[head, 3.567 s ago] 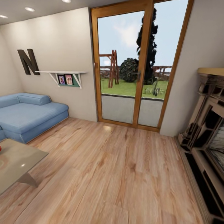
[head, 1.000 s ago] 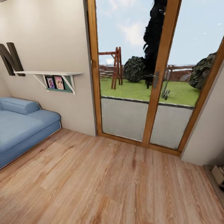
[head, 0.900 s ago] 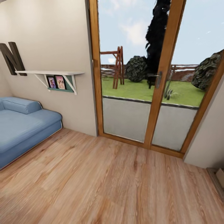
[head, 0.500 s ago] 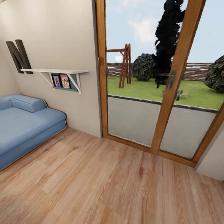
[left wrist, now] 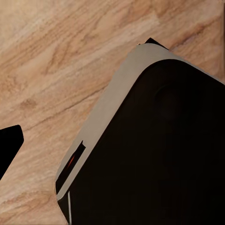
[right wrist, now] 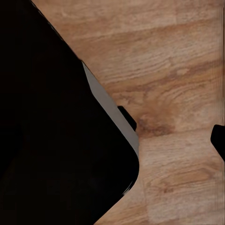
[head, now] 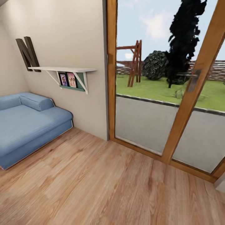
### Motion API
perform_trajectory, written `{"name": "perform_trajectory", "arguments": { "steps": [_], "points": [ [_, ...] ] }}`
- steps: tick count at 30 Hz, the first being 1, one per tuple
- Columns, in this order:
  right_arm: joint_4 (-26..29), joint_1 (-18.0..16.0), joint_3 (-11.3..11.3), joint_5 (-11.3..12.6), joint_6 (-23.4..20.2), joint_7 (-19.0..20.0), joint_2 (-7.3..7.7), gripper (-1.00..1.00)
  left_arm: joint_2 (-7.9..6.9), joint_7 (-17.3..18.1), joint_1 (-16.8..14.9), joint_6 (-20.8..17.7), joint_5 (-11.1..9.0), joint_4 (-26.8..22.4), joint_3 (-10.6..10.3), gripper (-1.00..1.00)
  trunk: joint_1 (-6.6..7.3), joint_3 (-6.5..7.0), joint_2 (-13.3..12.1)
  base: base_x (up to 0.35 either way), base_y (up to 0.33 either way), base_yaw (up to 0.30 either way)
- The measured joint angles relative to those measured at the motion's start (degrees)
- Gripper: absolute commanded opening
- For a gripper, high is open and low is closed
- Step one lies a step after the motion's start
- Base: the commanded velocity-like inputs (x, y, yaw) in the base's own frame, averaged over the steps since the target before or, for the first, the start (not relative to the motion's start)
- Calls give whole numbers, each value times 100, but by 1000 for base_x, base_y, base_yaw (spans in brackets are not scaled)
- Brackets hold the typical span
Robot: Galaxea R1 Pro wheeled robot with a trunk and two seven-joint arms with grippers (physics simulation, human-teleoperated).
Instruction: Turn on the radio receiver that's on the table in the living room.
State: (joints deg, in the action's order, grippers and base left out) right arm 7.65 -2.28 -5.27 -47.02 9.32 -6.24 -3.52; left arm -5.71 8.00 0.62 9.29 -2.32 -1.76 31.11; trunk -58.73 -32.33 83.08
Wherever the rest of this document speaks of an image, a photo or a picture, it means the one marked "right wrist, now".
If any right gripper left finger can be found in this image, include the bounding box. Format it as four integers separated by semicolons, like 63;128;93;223
0;125;24;180

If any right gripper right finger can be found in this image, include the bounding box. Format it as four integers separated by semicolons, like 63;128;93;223
210;124;225;161

